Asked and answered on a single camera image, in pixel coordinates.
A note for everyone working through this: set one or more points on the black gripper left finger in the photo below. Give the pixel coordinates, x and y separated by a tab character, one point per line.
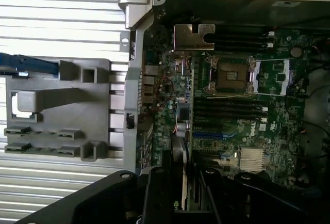
103	198

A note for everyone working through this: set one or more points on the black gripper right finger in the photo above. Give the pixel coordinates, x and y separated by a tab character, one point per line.
257	198

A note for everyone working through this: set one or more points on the silver finned chipset heatsink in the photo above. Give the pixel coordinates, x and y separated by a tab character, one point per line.
252	160

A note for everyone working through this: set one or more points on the green Dell motherboard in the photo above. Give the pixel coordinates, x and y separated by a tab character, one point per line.
283	131

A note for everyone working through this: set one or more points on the blue expansion slot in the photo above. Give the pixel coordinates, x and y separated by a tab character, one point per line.
207	135

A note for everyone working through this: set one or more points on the grey parts rack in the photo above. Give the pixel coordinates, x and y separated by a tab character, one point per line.
77	120

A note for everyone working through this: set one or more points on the black RAM slot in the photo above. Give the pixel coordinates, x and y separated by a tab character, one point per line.
227	113
227	101
239	35
227	120
227	107
239	41
239	29
239	47

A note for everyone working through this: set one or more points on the black expansion slot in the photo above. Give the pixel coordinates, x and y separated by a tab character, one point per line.
207	127

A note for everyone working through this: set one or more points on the green RAM stick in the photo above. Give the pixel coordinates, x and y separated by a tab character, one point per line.
41	133

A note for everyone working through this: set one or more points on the silver open PC case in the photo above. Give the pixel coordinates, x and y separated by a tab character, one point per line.
134	84

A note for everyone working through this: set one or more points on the silver rear port stack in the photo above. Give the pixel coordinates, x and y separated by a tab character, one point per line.
149	84

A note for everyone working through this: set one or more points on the CPU with grey lid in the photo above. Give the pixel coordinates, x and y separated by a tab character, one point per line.
27	101

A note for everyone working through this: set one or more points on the CPU socket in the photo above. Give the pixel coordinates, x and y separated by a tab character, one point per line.
232	74

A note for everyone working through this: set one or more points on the round coin cell battery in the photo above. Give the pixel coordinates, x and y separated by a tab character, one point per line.
296	51

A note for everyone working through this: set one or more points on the bronze metal socket cover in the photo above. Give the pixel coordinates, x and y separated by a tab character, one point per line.
188	38

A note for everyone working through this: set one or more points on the white plastic bracket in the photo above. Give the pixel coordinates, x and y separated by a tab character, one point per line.
286	77
258	77

